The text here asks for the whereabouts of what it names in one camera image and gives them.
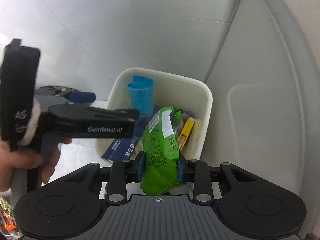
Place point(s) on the white fleece sleeve cuff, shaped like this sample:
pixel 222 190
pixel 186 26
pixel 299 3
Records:
pixel 33 120

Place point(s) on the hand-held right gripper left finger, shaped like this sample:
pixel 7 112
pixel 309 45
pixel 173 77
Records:
pixel 141 166

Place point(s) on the purple plastic bag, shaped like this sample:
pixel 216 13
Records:
pixel 185 116

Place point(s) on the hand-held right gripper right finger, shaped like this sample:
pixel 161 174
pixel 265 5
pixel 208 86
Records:
pixel 179 172

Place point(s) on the person's left hand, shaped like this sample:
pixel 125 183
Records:
pixel 22 160

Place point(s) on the yellow printed box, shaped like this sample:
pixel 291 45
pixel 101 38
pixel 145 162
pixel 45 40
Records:
pixel 186 132

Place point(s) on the blue cup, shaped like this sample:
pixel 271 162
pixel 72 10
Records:
pixel 141 95

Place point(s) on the colourful snack packets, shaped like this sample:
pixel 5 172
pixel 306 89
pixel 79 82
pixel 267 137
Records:
pixel 6 217

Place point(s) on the white plastic bin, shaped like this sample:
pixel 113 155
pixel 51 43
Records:
pixel 200 100

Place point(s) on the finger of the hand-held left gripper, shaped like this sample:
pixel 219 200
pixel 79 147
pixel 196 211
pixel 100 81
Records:
pixel 117 113
pixel 82 96

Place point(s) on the green snack packet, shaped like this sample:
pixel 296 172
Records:
pixel 162 150

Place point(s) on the dark blue packet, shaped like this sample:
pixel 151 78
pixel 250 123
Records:
pixel 122 146

